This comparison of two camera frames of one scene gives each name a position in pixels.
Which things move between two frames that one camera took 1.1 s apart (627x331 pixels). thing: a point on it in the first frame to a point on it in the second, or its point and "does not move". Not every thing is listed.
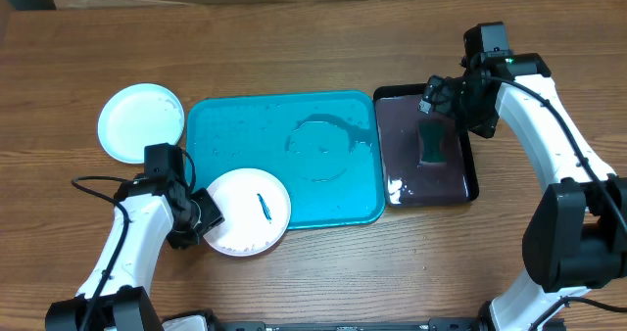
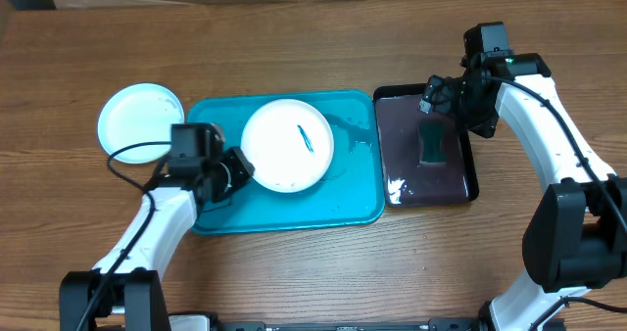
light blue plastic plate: (138, 116) does not move
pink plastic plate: (256, 211) to (290, 143)
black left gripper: (211, 214) to (241, 170)
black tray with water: (407, 181) does not move
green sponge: (432, 131) does not move
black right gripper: (484, 125) does not move
